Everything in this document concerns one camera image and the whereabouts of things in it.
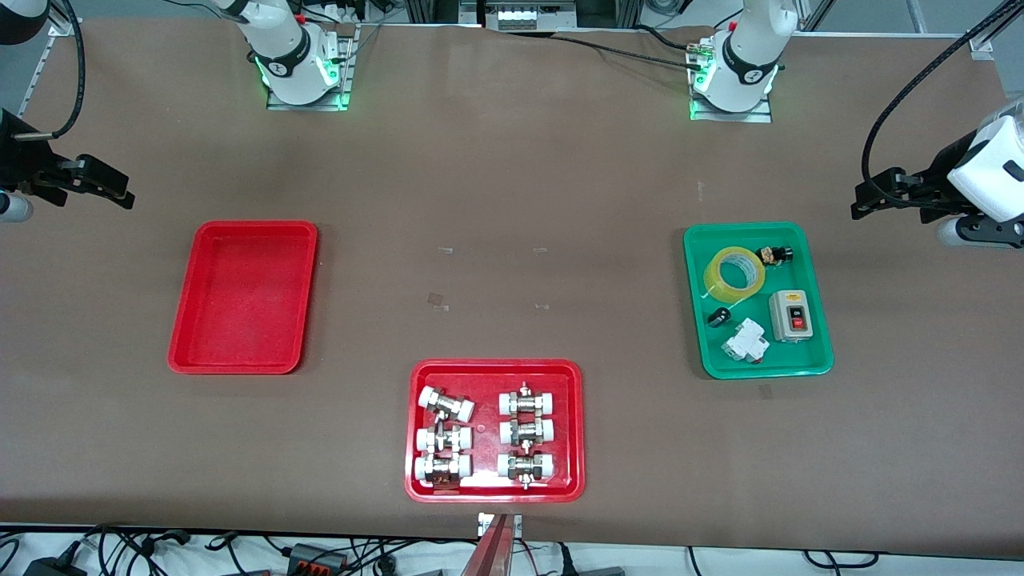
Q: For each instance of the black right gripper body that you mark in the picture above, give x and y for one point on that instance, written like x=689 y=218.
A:
x=19 y=162

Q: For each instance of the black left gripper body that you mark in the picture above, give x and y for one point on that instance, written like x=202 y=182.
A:
x=938 y=183

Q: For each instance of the yellow clear tape roll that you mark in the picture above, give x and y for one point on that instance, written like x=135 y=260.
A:
x=718 y=282

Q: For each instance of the empty red plastic tray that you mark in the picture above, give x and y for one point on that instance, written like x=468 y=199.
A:
x=240 y=300

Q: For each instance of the green plastic tray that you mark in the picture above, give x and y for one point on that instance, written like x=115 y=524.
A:
x=740 y=340

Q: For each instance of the red tray with fittings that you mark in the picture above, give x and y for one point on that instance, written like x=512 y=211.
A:
x=486 y=432

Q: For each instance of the small black and tan part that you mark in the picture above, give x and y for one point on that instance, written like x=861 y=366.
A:
x=774 y=256

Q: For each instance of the white circuit breaker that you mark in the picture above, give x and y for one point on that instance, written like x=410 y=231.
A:
x=746 y=341

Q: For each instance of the small black cylinder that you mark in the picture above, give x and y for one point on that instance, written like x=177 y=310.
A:
x=718 y=318

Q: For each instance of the black power adapter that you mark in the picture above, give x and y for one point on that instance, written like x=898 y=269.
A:
x=52 y=568

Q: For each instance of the tilted white-capped metal pipe fitting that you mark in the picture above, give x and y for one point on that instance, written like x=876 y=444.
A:
x=446 y=404

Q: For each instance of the white power strip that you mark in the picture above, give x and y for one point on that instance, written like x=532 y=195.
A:
x=534 y=18

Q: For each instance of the grey power adapter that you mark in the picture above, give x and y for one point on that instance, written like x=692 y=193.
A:
x=316 y=558

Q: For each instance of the aluminium frame profile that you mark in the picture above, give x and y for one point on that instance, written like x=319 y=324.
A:
x=40 y=72
x=992 y=32

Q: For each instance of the grey push-button switch box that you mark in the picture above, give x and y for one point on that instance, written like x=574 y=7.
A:
x=790 y=316

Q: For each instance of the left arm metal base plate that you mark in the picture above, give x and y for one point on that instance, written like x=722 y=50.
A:
x=760 y=114

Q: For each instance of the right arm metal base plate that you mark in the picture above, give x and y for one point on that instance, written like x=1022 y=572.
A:
x=346 y=76

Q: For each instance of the small metal pole bracket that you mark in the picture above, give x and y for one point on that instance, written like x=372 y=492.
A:
x=483 y=524

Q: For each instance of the red metal camera pole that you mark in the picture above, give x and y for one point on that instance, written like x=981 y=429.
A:
x=490 y=552

